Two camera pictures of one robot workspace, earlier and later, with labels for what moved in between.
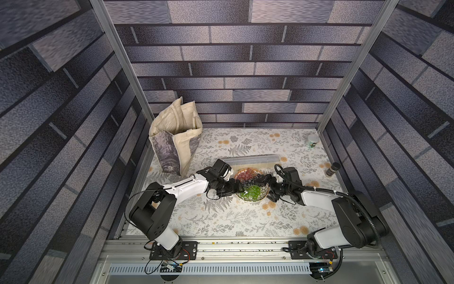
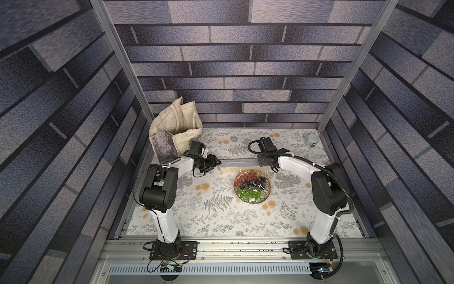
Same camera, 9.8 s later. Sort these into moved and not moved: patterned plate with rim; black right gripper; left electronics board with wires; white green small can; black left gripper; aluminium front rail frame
Moved: black left gripper; black right gripper
Not moved: patterned plate with rim; white green small can; aluminium front rail frame; left electronics board with wires
